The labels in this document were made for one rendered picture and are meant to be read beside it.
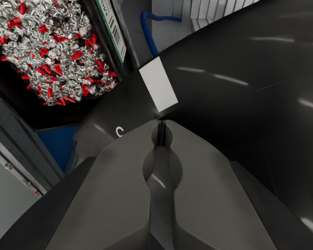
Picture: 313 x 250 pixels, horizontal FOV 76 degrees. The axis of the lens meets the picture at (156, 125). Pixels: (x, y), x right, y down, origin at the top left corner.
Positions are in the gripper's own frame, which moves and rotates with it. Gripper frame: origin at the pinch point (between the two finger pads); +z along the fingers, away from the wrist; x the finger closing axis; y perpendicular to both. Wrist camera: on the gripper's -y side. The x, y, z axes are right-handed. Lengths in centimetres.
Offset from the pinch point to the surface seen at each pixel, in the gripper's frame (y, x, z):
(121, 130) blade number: 2.4, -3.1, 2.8
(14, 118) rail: 13.7, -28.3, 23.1
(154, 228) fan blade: 11.2, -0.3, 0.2
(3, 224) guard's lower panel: 81, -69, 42
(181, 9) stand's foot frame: -4, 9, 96
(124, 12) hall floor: -2, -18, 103
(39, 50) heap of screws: -1.1, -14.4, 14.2
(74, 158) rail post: 40, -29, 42
